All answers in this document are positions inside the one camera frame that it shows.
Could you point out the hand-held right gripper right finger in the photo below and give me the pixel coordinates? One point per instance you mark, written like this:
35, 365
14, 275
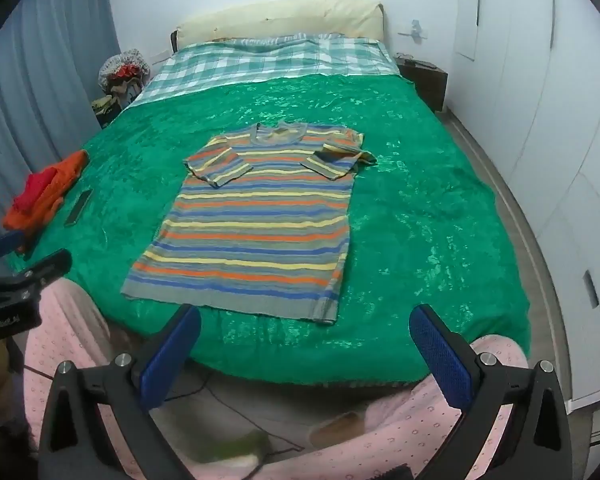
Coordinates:
440, 355

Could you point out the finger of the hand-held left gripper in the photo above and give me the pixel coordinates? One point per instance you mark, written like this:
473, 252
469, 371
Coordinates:
45, 266
2, 246

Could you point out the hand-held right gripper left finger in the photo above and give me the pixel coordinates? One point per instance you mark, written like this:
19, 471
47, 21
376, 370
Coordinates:
172, 355

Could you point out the striped t-shirt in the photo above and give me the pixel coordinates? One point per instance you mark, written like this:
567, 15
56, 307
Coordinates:
260, 230

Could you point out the pile of clothes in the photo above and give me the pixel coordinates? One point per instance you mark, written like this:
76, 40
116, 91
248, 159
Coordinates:
111, 105

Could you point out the person's left leg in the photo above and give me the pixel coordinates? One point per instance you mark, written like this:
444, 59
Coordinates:
67, 325

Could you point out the red cloth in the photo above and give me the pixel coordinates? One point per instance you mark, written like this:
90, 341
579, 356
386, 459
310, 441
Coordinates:
35, 190

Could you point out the black smartphone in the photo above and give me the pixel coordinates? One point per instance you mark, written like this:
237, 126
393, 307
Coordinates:
78, 207

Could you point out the orange cloth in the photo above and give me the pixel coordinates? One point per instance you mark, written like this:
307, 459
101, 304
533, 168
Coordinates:
62, 180

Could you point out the green slipper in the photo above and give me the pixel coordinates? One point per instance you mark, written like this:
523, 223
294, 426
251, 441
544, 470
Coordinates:
230, 447

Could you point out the beige slipper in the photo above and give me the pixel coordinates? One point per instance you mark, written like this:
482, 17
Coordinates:
340, 427

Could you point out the green velvet blanket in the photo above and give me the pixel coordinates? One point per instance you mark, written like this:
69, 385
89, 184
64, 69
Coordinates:
420, 220

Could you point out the grey curtain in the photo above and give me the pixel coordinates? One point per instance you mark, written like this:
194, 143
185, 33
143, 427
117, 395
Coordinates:
40, 85

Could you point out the floral fabric bag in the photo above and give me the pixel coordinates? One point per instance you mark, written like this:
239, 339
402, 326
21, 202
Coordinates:
125, 65

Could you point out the dark wooden nightstand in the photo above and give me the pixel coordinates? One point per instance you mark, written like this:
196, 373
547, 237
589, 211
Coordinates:
427, 86

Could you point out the white wardrobe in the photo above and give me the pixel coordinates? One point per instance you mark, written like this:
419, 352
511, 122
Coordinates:
555, 110

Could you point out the green checked bed sheet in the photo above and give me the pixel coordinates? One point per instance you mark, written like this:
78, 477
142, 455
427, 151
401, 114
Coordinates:
260, 62

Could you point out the cream pillow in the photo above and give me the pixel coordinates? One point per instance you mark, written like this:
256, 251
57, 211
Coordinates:
290, 20

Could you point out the blue-white wall hook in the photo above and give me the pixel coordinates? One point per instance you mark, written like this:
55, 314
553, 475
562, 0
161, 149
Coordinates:
414, 31

